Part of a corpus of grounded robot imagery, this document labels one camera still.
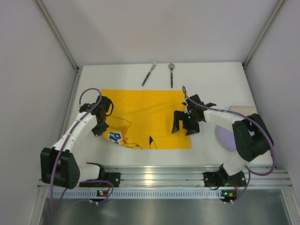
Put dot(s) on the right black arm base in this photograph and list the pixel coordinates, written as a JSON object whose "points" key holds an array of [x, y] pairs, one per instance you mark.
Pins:
{"points": [[214, 180]]}

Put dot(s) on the perforated cable tray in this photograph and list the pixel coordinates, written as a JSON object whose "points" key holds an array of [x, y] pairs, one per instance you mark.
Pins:
{"points": [[143, 194]]}

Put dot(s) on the yellow printed cloth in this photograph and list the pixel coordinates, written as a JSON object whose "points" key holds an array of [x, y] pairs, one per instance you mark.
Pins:
{"points": [[143, 119]]}

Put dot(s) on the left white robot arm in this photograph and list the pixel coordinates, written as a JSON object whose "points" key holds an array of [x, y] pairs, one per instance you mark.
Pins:
{"points": [[63, 164]]}

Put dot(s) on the spoon with teal handle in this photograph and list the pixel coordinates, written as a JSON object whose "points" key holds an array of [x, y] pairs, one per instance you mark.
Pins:
{"points": [[171, 67]]}

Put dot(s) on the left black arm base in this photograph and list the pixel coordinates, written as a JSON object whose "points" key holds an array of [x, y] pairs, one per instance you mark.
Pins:
{"points": [[108, 180]]}

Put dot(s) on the fork with teal handle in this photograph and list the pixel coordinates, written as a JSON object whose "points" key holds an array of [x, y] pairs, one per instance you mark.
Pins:
{"points": [[148, 74]]}

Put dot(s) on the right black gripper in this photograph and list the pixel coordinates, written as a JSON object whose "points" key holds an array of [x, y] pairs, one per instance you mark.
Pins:
{"points": [[185, 122]]}

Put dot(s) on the lilac plate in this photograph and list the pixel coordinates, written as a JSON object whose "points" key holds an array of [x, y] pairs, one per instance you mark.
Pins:
{"points": [[225, 138]]}

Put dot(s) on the beige paper cup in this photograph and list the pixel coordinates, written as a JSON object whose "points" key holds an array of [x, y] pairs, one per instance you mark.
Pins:
{"points": [[245, 110]]}

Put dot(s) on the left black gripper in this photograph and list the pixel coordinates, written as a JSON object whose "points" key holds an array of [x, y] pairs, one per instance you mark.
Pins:
{"points": [[101, 127]]}

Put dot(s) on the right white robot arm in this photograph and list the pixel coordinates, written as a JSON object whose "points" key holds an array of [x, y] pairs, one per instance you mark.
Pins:
{"points": [[251, 136]]}

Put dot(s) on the aluminium mounting rail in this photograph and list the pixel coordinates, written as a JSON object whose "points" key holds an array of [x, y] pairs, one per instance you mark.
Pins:
{"points": [[187, 177]]}

